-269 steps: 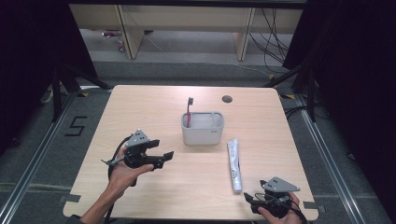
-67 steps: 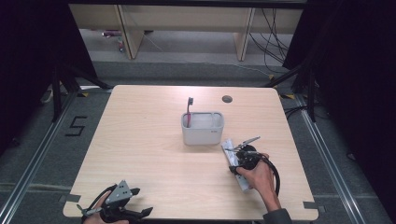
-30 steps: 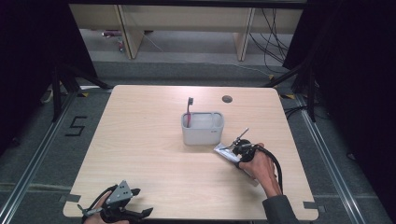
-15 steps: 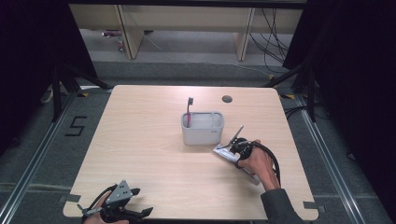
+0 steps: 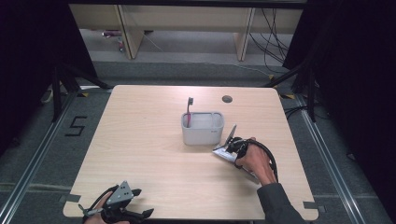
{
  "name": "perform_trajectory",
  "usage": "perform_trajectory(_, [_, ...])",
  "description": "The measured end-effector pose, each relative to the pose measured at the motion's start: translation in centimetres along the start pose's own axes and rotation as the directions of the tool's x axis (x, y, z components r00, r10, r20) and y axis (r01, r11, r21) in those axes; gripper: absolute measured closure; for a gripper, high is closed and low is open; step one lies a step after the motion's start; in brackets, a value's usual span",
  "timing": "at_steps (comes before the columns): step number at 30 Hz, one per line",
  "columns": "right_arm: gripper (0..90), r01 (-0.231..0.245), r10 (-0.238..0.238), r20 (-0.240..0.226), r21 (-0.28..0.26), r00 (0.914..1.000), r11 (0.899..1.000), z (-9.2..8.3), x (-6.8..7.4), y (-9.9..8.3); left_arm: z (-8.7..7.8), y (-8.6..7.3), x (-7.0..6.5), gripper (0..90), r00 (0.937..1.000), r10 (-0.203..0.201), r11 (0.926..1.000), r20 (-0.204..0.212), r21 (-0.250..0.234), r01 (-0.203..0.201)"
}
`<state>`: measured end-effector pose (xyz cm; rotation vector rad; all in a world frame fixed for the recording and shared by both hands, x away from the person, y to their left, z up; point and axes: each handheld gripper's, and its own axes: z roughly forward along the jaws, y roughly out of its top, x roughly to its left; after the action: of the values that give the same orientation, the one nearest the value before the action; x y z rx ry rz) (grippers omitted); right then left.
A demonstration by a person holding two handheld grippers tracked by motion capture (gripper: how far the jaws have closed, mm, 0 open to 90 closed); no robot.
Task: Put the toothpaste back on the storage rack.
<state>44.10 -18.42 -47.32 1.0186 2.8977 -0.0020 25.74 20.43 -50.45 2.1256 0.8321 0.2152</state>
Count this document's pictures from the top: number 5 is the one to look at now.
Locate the grey tape patch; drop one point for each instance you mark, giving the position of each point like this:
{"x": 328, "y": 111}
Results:
{"x": 70, "y": 198}
{"x": 313, "y": 206}

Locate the metal floor rail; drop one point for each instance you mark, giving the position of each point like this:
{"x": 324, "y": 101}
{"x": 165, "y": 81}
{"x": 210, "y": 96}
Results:
{"x": 327, "y": 155}
{"x": 34, "y": 158}

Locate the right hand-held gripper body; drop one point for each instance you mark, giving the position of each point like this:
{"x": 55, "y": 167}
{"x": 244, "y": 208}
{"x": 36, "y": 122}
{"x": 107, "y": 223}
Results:
{"x": 227, "y": 154}

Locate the person's right hand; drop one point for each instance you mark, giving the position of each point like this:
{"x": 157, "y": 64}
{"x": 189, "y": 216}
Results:
{"x": 255, "y": 163}

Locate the dark curtain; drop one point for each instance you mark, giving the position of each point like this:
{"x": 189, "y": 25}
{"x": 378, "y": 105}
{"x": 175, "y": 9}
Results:
{"x": 358, "y": 77}
{"x": 31, "y": 62}

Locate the pink and grey toothbrush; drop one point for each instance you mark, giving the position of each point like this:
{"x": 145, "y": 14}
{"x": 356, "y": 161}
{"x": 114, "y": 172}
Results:
{"x": 188, "y": 109}

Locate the black metal stand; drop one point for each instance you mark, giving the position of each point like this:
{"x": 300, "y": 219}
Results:
{"x": 311, "y": 93}
{"x": 57, "y": 93}

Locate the person's left hand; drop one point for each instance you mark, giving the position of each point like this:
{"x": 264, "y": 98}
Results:
{"x": 95, "y": 217}

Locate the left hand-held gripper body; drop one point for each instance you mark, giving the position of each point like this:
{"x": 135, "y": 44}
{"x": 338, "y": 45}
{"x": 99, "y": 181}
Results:
{"x": 120, "y": 194}

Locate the grey plastic toothbrush holder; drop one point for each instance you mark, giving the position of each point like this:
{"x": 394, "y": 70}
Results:
{"x": 202, "y": 135}

